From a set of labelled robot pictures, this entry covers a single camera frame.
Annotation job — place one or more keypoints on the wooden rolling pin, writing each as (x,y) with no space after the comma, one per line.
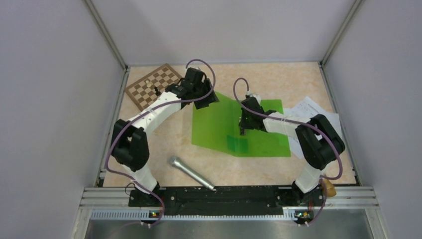
(328,188)

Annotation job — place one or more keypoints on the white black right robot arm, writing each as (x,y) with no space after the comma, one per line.
(319,141)

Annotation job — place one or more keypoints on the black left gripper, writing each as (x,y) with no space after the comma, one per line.
(204,102)

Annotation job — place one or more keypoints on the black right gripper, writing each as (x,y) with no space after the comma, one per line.
(244,125)

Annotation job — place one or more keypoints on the white slotted cable duct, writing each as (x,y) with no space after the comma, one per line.
(148,215)

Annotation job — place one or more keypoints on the white paper files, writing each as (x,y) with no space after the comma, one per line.
(308,108)

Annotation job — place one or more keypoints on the wooden chessboard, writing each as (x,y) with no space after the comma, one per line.
(143,96)

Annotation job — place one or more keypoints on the silver microphone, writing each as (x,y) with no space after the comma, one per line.
(178,163)

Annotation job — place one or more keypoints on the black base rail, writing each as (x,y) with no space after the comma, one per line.
(227,200)

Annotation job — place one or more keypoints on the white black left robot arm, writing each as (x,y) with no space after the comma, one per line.
(130,147)

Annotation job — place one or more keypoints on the green plastic folder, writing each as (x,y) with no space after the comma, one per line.
(217,127)

